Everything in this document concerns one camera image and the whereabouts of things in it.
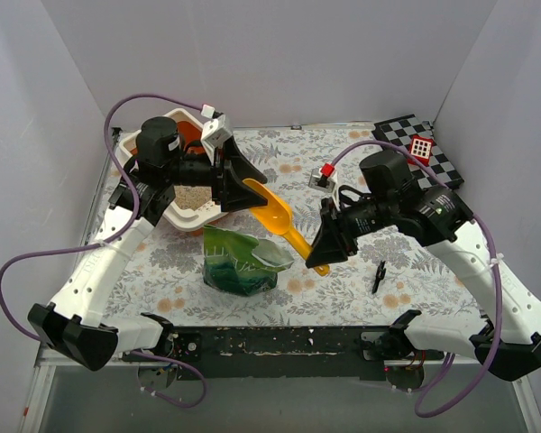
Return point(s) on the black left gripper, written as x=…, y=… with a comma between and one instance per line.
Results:
x=219, y=179

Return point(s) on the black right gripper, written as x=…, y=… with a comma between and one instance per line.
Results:
x=343, y=228

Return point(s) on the yellow plastic litter scoop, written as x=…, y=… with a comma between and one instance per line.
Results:
x=277, y=217

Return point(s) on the green cat litter bag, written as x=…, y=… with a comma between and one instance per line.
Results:
x=240, y=264

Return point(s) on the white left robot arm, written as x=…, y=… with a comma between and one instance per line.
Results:
x=72, y=322

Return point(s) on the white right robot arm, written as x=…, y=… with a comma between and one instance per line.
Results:
x=506, y=337

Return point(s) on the white and orange litter box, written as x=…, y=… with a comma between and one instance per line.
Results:
x=184, y=220

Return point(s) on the small black clip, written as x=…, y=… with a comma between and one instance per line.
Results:
x=379, y=276

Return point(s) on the floral patterned table mat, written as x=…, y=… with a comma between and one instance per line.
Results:
x=164, y=276

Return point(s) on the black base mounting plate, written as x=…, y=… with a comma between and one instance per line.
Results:
x=276, y=352

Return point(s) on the black and grey checkerboard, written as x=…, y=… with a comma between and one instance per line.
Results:
x=400, y=130

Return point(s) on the red grid block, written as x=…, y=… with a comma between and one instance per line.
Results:
x=421, y=148

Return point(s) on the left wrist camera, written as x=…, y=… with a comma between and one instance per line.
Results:
x=215, y=133

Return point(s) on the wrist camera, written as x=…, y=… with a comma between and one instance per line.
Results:
x=215, y=133
x=323, y=179

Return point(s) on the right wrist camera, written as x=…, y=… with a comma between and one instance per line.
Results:
x=323, y=179

